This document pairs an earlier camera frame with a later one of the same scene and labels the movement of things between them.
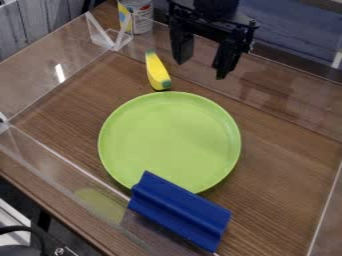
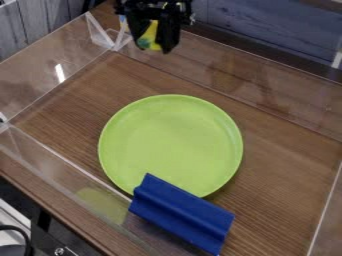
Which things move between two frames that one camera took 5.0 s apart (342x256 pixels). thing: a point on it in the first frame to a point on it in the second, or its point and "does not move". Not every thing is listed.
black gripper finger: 181,43 to 136,23
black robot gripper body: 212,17 to 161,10
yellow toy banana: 159,75 to 147,41
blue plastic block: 180,212 does not move
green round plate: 173,134 does not move
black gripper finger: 226,57 to 168,30
